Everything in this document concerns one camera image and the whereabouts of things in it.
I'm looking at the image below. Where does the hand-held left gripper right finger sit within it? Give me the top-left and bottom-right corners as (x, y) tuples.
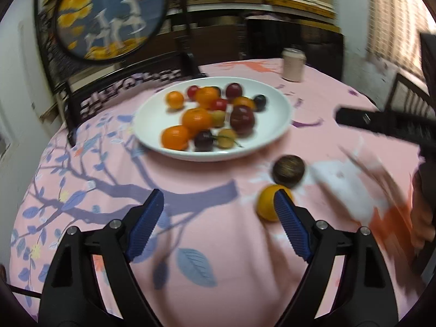
(274, 189), (399, 327)

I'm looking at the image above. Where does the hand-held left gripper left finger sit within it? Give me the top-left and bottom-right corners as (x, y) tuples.
(38, 188), (165, 327)

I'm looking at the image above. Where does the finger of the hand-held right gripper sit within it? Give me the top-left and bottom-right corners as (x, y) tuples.
(335, 107), (436, 150)

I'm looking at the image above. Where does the dark brown round fruit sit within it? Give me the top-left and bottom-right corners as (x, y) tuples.
(272, 155), (305, 189)

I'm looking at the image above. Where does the white oval plate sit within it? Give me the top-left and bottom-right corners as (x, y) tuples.
(132, 77), (293, 162)

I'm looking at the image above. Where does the person's right hand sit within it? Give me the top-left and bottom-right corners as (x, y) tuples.
(410, 172), (436, 256)

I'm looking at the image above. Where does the dark wooden chair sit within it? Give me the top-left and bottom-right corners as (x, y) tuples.
(383, 73), (436, 116)

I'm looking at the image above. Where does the pink printed tablecloth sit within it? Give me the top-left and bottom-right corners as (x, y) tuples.
(8, 57), (430, 327)

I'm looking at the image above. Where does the beige beverage can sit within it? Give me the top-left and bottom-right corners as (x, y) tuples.
(281, 48), (306, 83)

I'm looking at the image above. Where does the woven bamboo blind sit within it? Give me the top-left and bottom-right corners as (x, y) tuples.
(366, 0), (433, 75)

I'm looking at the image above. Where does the brown wooden chair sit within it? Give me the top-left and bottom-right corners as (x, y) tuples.
(163, 24), (247, 72)

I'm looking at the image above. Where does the black wooden chair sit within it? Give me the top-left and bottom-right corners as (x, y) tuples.
(33, 0), (201, 147)

